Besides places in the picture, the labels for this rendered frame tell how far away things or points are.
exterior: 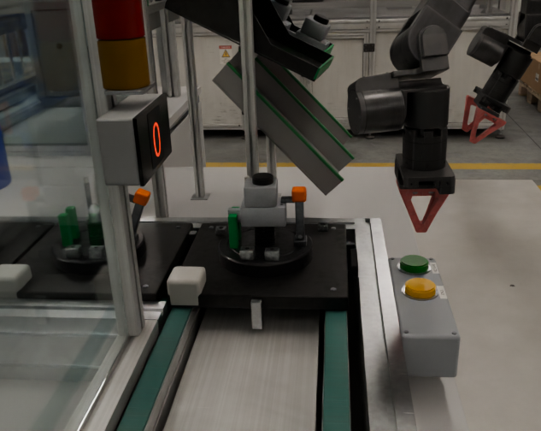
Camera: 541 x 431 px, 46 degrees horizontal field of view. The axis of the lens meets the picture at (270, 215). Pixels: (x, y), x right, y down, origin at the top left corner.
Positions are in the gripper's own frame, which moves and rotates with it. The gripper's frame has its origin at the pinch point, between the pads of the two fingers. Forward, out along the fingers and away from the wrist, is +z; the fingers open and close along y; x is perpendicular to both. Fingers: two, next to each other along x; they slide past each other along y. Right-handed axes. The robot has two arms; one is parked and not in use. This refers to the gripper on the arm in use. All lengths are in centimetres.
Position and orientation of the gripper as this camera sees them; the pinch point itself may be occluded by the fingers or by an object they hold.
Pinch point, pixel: (420, 226)
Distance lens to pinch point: 91.2
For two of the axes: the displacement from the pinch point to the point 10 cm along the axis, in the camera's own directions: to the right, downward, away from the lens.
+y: -0.7, 3.9, -9.2
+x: 10.0, -0.2, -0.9
